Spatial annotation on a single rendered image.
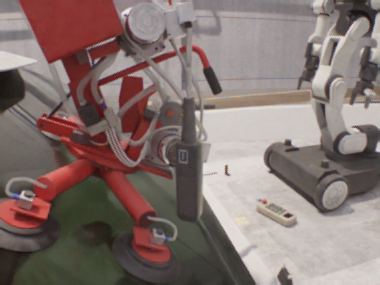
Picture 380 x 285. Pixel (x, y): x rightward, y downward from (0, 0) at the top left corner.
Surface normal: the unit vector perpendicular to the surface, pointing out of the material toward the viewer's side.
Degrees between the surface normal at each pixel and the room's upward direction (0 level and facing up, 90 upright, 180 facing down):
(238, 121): 90
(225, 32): 90
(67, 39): 90
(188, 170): 90
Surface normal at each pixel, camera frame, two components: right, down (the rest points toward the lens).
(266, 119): 0.11, 0.33
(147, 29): 0.25, 0.17
